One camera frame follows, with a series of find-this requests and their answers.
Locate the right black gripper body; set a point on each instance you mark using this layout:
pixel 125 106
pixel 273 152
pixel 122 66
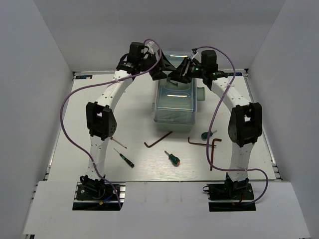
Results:
pixel 190 71

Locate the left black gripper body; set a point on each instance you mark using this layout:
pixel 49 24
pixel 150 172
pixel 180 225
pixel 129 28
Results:
pixel 161 67

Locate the green plastic toolbox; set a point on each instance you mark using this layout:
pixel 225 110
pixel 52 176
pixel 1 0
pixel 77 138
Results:
pixel 175 104

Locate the thin brown hex key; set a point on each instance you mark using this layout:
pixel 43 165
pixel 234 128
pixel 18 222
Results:
pixel 199 144

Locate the medium brown hex key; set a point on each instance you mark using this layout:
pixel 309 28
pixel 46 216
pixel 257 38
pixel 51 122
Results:
pixel 157 141

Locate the slim black green screwdriver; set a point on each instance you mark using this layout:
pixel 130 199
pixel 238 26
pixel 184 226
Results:
pixel 125 159

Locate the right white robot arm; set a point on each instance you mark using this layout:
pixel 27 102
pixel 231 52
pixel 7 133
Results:
pixel 245 124

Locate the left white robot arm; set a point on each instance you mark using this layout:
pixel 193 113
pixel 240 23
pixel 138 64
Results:
pixel 100 118

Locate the right blue table sticker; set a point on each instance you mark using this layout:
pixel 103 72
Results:
pixel 231 74

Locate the blue table sticker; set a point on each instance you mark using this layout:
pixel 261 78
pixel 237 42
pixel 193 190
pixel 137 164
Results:
pixel 78 77
pixel 231 74

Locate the green stubby screwdriver clear cap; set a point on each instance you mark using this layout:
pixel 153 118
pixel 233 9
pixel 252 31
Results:
pixel 205 135

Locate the left blue table sticker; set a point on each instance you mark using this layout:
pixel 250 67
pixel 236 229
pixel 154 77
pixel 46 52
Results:
pixel 78 77

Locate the green stubby screwdriver orange cap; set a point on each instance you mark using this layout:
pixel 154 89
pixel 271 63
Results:
pixel 174 160

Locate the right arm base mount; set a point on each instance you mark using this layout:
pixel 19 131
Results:
pixel 222 199

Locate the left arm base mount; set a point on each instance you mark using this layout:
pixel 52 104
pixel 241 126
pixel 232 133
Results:
pixel 97 195

